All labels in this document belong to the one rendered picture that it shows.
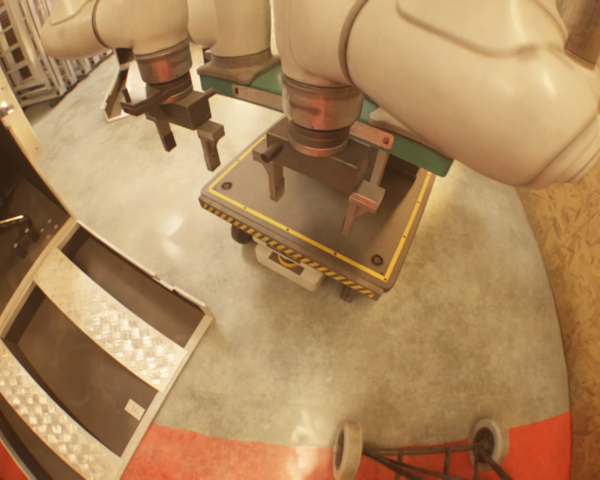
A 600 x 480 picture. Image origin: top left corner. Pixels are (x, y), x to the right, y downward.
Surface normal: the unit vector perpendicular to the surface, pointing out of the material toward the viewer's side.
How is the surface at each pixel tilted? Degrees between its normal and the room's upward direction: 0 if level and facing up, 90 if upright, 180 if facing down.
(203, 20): 87
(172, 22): 95
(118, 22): 89
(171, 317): 2
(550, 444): 0
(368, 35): 73
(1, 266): 0
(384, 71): 94
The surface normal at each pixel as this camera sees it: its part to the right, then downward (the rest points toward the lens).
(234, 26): 0.07, 0.84
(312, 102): -0.26, 0.81
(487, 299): 0.03, -0.54
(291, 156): -0.50, 0.72
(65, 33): -0.10, 0.72
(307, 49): -0.73, 0.65
